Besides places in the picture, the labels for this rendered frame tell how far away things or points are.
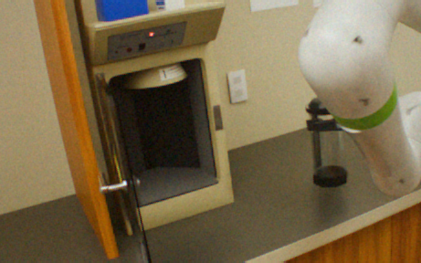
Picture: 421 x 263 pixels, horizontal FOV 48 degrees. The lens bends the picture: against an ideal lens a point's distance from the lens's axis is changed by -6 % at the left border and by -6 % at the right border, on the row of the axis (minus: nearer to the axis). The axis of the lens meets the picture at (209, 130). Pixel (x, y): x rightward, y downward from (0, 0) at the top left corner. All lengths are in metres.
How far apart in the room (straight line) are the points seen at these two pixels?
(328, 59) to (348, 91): 0.05
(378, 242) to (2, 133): 1.20
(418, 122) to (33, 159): 1.19
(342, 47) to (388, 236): 0.92
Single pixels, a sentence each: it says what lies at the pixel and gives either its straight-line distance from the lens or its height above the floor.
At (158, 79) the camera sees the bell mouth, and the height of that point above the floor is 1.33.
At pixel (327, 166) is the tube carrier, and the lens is 1.38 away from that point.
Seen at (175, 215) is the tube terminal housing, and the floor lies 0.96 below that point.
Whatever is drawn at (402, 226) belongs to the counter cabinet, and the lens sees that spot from 1.51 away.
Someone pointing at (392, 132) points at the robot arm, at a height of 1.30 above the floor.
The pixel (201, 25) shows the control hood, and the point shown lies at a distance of 1.22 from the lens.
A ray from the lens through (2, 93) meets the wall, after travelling 1.65.
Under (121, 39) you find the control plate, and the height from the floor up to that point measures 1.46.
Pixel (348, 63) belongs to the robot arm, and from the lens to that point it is 0.64.
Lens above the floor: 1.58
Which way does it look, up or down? 18 degrees down
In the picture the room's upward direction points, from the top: 8 degrees counter-clockwise
